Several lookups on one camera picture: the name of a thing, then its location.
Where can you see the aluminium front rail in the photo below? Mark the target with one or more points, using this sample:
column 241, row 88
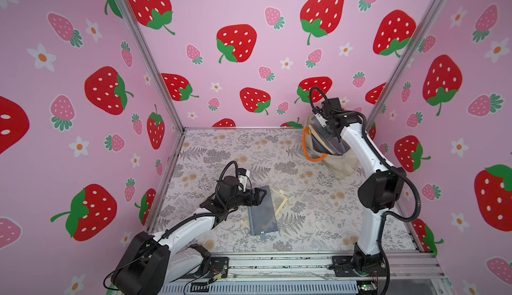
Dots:
column 308, row 273

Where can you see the cream trim pouch underneath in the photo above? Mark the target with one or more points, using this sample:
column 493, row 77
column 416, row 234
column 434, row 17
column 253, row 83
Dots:
column 279, row 201

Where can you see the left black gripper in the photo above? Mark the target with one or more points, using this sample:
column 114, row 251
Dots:
column 255, row 200

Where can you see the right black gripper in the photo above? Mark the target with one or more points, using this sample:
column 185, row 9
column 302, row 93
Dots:
column 326, row 123

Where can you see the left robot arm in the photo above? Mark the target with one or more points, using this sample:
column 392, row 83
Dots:
column 154, row 260

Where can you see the beige canvas bag orange handles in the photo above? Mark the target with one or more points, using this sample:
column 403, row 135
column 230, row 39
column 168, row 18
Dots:
column 338, row 166

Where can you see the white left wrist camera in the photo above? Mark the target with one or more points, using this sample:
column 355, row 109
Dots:
column 242, row 176

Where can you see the grey-blue mesh pouch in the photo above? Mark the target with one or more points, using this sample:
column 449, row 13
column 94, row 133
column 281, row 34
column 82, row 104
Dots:
column 327, row 143

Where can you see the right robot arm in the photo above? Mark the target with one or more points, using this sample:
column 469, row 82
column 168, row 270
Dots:
column 381, row 188

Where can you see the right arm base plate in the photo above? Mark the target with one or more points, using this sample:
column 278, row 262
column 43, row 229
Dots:
column 359, row 266

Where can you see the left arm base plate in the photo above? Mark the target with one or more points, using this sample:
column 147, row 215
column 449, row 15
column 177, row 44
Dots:
column 212, row 268

